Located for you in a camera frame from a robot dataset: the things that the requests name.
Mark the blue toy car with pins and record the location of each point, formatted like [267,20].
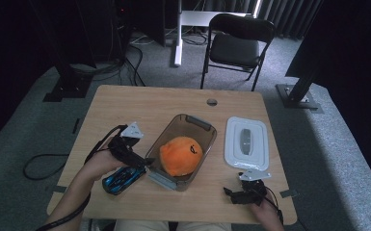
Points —
[122,181]

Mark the black tape strip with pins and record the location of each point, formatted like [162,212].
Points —
[76,125]

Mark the person's legs in beige trousers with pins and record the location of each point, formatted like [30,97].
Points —
[141,226]

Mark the white storage box lid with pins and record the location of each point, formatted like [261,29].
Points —
[234,144]

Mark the grey tape piece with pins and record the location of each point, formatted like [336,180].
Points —
[60,189]
[289,193]

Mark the person's left hand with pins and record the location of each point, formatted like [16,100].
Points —
[101,163]

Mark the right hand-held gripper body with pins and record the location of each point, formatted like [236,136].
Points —
[253,192]

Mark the white desk frame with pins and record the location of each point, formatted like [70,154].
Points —
[192,17]

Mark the black folding chair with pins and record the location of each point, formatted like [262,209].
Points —
[234,49]

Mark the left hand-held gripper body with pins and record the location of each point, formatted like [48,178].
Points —
[123,150]

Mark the translucent grey storage box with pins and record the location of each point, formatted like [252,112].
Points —
[180,126]

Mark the black metal stand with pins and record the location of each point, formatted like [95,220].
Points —
[69,85]
[297,96]

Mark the black curtain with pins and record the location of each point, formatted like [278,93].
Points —
[350,48]

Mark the person's right hand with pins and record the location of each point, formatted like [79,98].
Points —
[268,215]

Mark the grey curtain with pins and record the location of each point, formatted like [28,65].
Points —
[286,16]

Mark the orange plush toy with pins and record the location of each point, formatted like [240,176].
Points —
[180,155]

